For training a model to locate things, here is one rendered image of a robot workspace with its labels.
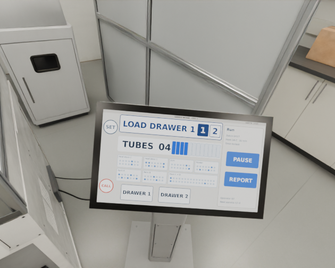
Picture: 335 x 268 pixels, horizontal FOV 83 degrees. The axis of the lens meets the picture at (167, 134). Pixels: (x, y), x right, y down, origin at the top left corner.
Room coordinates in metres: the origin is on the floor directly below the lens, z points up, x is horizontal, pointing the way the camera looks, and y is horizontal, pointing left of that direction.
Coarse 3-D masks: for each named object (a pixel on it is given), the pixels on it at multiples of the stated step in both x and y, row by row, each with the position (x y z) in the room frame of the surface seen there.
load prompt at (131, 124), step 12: (120, 120) 0.42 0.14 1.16; (132, 120) 0.42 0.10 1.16; (144, 120) 0.43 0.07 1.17; (156, 120) 0.43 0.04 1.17; (168, 120) 0.44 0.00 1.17; (180, 120) 0.44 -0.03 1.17; (192, 120) 0.44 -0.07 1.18; (132, 132) 0.40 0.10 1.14; (144, 132) 0.41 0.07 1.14; (156, 132) 0.41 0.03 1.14; (168, 132) 0.41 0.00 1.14; (180, 132) 0.42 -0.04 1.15; (192, 132) 0.42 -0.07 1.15; (204, 132) 0.42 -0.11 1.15; (216, 132) 0.43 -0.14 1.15
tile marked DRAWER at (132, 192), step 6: (126, 186) 0.30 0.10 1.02; (132, 186) 0.30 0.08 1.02; (138, 186) 0.30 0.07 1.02; (144, 186) 0.31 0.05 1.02; (150, 186) 0.31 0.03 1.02; (120, 192) 0.29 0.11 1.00; (126, 192) 0.29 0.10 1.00; (132, 192) 0.29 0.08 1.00; (138, 192) 0.29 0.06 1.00; (144, 192) 0.29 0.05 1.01; (150, 192) 0.30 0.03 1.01; (120, 198) 0.28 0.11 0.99; (126, 198) 0.28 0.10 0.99; (132, 198) 0.28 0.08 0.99; (138, 198) 0.28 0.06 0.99; (144, 198) 0.28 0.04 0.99; (150, 198) 0.28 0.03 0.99
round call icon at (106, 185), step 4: (100, 180) 0.30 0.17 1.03; (104, 180) 0.30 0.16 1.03; (108, 180) 0.31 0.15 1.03; (112, 180) 0.31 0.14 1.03; (100, 184) 0.30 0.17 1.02; (104, 184) 0.30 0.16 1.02; (108, 184) 0.30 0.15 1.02; (112, 184) 0.30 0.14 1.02; (100, 188) 0.29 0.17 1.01; (104, 188) 0.29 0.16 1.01; (108, 188) 0.29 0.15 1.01; (112, 188) 0.29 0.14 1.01; (100, 192) 0.28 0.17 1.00; (104, 192) 0.28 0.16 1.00; (108, 192) 0.28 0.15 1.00; (112, 192) 0.28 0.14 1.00
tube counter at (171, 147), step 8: (160, 144) 0.39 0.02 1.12; (168, 144) 0.39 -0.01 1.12; (176, 144) 0.39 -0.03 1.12; (184, 144) 0.40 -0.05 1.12; (192, 144) 0.40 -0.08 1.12; (200, 144) 0.40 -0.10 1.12; (208, 144) 0.40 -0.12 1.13; (216, 144) 0.41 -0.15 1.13; (160, 152) 0.37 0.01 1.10; (168, 152) 0.38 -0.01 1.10; (176, 152) 0.38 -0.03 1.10; (184, 152) 0.38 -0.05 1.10; (192, 152) 0.38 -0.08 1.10; (200, 152) 0.39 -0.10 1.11; (208, 152) 0.39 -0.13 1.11; (216, 152) 0.39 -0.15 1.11
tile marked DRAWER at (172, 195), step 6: (162, 192) 0.30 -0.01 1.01; (168, 192) 0.30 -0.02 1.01; (174, 192) 0.30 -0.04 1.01; (180, 192) 0.31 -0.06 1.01; (186, 192) 0.31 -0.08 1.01; (162, 198) 0.29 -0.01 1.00; (168, 198) 0.29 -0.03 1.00; (174, 198) 0.29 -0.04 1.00; (180, 198) 0.29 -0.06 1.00; (186, 198) 0.30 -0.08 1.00
